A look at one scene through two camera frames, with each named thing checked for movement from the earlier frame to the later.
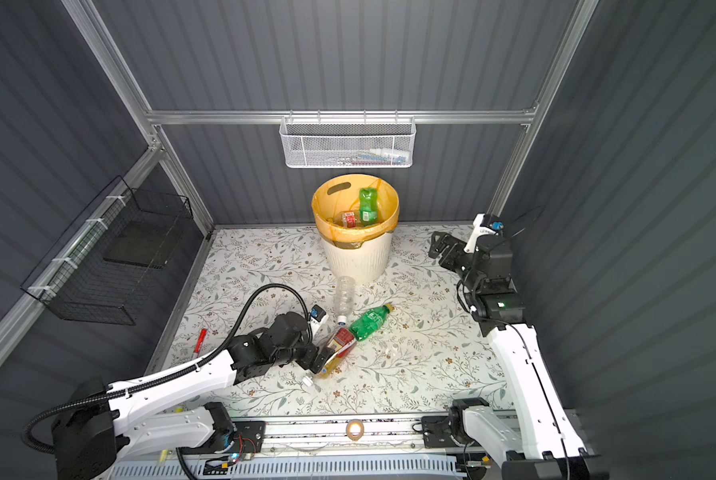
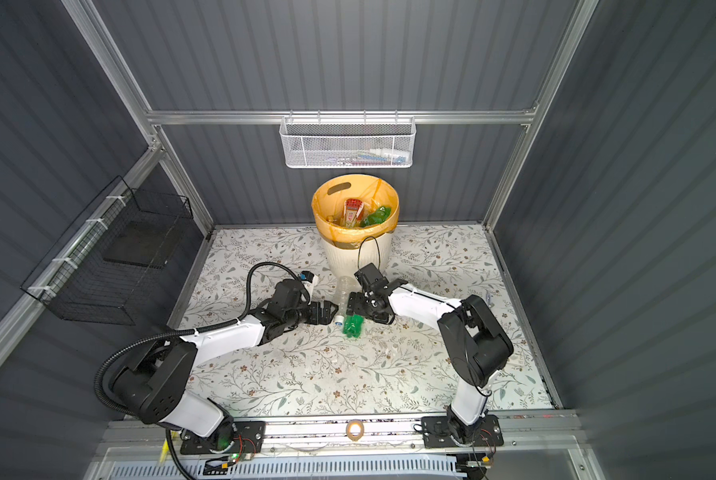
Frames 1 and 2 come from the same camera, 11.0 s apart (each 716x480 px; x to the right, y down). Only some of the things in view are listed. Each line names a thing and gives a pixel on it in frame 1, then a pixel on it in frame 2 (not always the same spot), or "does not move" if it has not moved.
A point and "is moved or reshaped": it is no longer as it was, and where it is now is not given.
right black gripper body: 456,258 to 363,305
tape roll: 348,429 does not move
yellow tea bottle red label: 341,341 to 353,212
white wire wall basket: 348,142 does not move
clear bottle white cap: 344,298 does not move
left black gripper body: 306,355 to 308,314
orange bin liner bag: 341,194 does not move
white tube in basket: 400,152 does not move
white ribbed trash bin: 365,263 does not move
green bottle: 369,322 is moved or reshaped
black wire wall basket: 103,267 does not move
